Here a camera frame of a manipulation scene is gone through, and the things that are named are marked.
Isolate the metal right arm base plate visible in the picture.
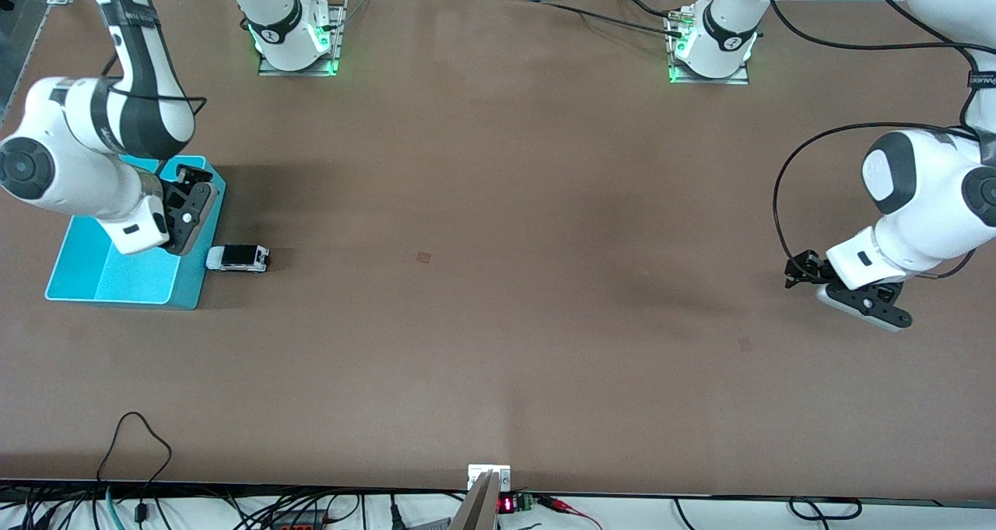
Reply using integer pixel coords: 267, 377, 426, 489
257, 0, 349, 77

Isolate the turquoise plastic bin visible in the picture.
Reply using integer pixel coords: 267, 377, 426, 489
44, 154, 229, 311

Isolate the black thick table cable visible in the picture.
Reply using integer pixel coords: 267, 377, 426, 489
537, 0, 686, 37
613, 0, 679, 19

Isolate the black looped cable with switch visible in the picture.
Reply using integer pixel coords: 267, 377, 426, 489
95, 412, 174, 525

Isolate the white mounting bracket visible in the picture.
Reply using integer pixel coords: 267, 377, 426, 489
468, 464, 512, 492

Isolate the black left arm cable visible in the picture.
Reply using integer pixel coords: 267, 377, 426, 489
765, 0, 996, 280

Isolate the black coiled floor cable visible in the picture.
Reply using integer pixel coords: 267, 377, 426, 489
788, 497, 863, 521

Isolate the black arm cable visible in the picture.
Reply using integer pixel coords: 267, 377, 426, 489
765, 0, 996, 280
100, 51, 209, 174

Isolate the red clip wire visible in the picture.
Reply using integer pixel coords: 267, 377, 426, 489
535, 496, 604, 530

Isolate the grey aluminium side rail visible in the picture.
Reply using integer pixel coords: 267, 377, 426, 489
0, 0, 49, 122

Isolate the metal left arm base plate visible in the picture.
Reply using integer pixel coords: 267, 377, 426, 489
666, 44, 751, 86

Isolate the black power strip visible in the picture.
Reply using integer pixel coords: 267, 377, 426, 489
268, 512, 331, 530

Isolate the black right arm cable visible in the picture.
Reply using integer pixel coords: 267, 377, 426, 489
100, 51, 209, 174

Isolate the white jeep toy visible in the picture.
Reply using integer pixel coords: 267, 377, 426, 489
205, 244, 272, 274

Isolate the grey metal camera bar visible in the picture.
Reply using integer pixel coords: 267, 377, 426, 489
449, 470, 500, 530

